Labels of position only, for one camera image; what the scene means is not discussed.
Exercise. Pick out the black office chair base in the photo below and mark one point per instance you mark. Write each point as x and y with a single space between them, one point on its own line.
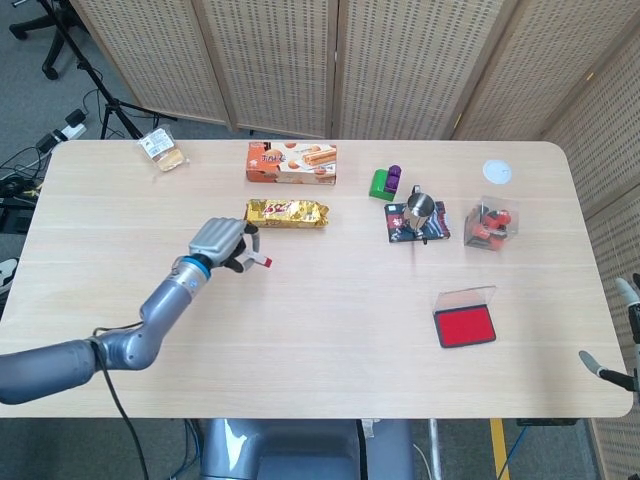
51 60

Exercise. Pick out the purple toy block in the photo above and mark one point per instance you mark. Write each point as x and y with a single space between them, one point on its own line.
394 177

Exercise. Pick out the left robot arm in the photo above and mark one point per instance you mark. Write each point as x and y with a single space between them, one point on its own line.
160 305

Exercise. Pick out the metal table leg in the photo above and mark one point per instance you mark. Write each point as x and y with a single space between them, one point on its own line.
435 445

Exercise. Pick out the white black floor device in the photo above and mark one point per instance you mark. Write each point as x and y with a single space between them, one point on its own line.
7 272

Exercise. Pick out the clear box with red items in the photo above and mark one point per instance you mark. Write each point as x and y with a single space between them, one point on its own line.
492 225

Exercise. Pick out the small red white stamp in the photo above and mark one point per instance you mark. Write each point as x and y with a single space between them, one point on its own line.
265 261

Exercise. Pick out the black tripod stand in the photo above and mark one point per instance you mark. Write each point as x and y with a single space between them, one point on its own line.
111 104

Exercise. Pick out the bread in clear wrapper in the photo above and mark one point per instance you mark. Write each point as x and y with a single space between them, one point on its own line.
162 150

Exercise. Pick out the stainless steel mug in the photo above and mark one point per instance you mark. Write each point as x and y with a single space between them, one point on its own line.
419 207

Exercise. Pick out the gold foil snack packet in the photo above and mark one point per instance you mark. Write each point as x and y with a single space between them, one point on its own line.
287 214

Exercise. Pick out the black power adapter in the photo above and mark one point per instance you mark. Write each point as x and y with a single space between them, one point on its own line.
46 142
76 118

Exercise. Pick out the red ink pad clear lid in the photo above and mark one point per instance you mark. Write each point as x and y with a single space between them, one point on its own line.
465 325

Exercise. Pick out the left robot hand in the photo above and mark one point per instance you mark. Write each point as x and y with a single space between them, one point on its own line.
215 237

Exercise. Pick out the orange egg roll box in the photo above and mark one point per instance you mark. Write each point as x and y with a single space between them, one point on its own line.
290 162

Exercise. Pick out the white round lid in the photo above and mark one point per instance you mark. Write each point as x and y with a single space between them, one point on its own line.
497 171

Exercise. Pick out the white power strip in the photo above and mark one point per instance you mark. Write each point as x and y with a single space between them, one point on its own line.
70 132

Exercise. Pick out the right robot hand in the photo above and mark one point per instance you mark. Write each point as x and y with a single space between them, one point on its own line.
627 295

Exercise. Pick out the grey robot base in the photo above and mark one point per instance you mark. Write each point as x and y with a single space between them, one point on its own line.
280 450

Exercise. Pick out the green toy block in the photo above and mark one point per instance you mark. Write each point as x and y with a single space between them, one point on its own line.
377 184

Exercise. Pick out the dark patterned cloth coaster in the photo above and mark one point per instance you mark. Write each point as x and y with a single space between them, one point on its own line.
442 222

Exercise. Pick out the wicker folding screen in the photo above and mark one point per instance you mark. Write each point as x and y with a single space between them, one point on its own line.
280 60

